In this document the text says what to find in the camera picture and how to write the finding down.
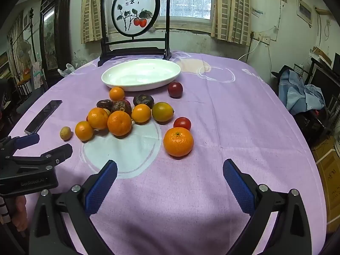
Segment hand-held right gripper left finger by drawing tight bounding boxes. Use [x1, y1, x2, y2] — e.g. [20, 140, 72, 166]
[28, 160, 118, 255]

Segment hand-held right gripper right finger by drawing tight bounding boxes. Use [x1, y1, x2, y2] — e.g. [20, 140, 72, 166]
[222, 159, 312, 255]

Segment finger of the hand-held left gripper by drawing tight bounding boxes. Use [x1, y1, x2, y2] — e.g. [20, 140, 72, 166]
[0, 133, 40, 158]
[0, 143, 73, 171]

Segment large orange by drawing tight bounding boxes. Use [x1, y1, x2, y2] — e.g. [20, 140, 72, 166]
[163, 127, 194, 157]

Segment yellow lemon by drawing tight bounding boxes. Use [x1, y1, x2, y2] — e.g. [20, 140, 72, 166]
[152, 102, 175, 123]

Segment white oval plate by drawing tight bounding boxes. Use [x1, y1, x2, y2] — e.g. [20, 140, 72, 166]
[101, 59, 181, 92]

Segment person's left hand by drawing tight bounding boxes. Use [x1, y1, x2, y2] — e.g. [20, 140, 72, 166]
[12, 195, 28, 231]

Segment black smartphone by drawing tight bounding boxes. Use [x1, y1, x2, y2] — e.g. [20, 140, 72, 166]
[24, 100, 63, 135]

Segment dark brown water chestnut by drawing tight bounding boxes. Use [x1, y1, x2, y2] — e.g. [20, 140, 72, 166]
[111, 100, 132, 116]
[133, 94, 154, 109]
[96, 99, 115, 110]

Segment white plastic bag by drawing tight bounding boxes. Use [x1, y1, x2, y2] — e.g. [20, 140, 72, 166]
[57, 63, 76, 78]

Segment standing fan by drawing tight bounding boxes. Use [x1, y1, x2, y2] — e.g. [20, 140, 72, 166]
[16, 40, 34, 69]

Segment cardboard box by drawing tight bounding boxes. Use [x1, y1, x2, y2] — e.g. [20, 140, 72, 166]
[312, 135, 340, 234]

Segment dark coat stand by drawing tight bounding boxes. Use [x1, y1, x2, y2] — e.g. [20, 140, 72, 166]
[28, 8, 38, 61]

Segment blue clothes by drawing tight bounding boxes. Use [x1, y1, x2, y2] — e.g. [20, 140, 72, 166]
[279, 69, 326, 116]

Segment dark wooden cabinet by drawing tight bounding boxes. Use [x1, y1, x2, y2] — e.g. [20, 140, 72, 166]
[39, 0, 73, 79]

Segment dark red plum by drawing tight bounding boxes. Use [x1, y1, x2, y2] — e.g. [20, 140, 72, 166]
[167, 82, 184, 98]

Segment black monitor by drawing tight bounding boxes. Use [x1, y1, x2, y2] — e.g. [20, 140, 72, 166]
[309, 68, 340, 104]

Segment beige checked curtain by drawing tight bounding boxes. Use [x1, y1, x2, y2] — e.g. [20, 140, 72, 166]
[80, 0, 109, 44]
[211, 0, 251, 46]

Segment round painted table screen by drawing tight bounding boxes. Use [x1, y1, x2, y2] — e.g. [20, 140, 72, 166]
[97, 0, 173, 67]

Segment window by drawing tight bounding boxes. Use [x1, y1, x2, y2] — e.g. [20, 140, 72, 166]
[106, 0, 215, 30]

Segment white cable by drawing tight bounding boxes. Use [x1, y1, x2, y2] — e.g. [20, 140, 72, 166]
[237, 40, 259, 61]

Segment wall power outlet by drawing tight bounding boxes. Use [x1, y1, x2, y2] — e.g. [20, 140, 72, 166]
[250, 32, 271, 45]

